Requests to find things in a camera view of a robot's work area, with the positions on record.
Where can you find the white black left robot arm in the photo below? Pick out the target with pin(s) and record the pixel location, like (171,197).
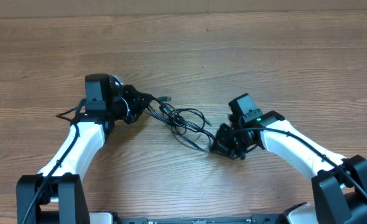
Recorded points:
(55,194)

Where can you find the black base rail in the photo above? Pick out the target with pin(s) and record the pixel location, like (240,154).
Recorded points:
(202,221)

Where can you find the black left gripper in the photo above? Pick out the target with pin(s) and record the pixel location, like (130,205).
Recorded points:
(137,101)

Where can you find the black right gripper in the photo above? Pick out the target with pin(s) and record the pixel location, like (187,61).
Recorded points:
(224,147)

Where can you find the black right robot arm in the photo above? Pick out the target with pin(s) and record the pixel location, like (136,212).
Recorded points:
(339,184)

